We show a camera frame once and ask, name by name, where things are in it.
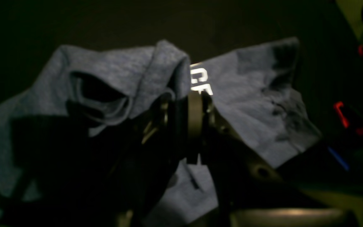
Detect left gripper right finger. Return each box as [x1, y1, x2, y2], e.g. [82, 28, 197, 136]
[188, 91, 327, 227]

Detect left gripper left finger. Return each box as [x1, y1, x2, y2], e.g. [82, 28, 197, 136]
[100, 95, 188, 227]

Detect blue-grey t-shirt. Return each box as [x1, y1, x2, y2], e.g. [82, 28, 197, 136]
[0, 38, 322, 227]

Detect blue bar clamp far-left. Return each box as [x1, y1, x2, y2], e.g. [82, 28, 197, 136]
[327, 146, 350, 172]

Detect orange black clamp far-left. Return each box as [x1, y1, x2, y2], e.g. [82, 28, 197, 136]
[333, 102, 363, 137]

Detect black table cloth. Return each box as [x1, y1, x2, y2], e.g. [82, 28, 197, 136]
[0, 0, 363, 227]

